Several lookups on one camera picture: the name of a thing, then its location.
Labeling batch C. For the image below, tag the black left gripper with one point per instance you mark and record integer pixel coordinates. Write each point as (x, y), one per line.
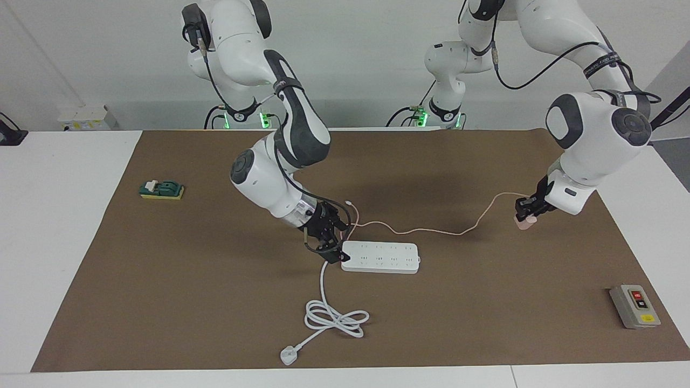
(543, 194)

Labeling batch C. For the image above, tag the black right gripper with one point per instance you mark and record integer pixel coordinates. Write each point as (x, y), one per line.
(323, 223)

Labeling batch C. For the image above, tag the pink charger adapter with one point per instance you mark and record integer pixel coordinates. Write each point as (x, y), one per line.
(524, 224)

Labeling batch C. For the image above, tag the white power strip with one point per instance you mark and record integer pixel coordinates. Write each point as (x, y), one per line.
(383, 257)

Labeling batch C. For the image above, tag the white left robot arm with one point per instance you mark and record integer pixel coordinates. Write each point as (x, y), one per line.
(593, 145)

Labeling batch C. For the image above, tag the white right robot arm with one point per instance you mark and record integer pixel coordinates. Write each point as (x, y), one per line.
(253, 54)

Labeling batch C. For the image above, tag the brown table mat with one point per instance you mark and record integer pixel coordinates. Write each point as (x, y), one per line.
(215, 302)

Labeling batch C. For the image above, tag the black stand pole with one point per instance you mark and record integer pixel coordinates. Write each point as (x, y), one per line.
(674, 105)

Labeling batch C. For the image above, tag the green circuit board module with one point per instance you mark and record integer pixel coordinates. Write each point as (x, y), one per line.
(164, 189)

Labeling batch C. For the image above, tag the white box with yellow labels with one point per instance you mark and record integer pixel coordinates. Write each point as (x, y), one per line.
(86, 118)

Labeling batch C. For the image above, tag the black device on table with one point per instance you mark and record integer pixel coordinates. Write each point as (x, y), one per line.
(11, 137)

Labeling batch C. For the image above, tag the grey on-off switch box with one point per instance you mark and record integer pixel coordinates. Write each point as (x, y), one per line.
(630, 310)

